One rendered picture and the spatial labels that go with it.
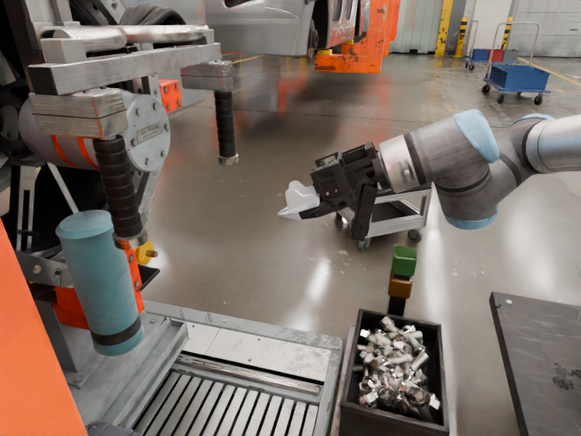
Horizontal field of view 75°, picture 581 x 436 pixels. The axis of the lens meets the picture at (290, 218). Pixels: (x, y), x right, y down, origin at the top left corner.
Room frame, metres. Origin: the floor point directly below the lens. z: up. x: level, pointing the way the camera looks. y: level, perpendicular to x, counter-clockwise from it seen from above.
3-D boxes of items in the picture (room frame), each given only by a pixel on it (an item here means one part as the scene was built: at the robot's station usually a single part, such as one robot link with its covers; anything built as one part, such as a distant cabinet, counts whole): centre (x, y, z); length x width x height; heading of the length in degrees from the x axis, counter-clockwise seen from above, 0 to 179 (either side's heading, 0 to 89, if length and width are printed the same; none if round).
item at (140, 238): (0.45, 0.22, 0.83); 0.04 x 0.04 x 0.16
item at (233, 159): (0.78, 0.13, 0.83); 0.04 x 0.04 x 0.16
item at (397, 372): (0.41, -0.16, 0.51); 0.20 x 0.14 x 0.13; 164
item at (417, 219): (1.79, -0.44, 0.17); 0.43 x 0.36 x 0.34; 19
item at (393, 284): (0.56, -0.20, 0.59); 0.04 x 0.04 x 0.04; 75
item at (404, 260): (0.56, -0.20, 0.64); 0.04 x 0.04 x 0.04; 75
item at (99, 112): (0.46, 0.25, 0.93); 0.09 x 0.05 x 0.05; 75
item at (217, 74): (0.79, 0.16, 0.93); 0.09 x 0.05 x 0.05; 75
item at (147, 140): (0.66, 0.34, 0.85); 0.21 x 0.14 x 0.14; 75
